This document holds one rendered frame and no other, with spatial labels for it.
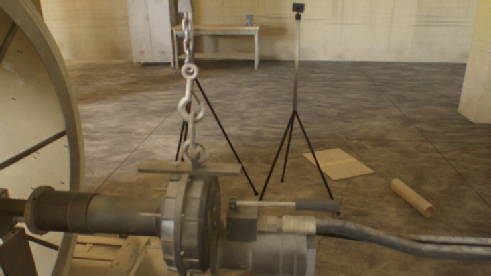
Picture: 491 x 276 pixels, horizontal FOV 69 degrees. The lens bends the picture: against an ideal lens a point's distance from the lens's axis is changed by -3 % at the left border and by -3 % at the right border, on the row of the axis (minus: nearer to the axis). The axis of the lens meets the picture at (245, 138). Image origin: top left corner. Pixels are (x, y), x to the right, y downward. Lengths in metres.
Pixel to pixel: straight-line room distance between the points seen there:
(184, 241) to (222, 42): 8.25
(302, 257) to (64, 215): 0.64
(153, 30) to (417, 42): 5.89
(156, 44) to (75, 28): 2.55
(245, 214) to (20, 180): 1.50
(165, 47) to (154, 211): 7.47
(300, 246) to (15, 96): 1.59
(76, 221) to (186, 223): 0.33
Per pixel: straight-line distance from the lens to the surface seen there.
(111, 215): 1.05
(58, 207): 1.11
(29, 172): 2.19
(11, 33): 1.68
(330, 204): 0.96
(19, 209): 1.22
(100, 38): 9.97
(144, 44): 8.52
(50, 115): 2.05
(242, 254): 1.00
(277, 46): 8.90
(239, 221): 0.96
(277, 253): 0.99
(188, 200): 0.90
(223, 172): 0.91
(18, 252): 1.37
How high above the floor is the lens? 1.48
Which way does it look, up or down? 21 degrees down
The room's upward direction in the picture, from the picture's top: 1 degrees counter-clockwise
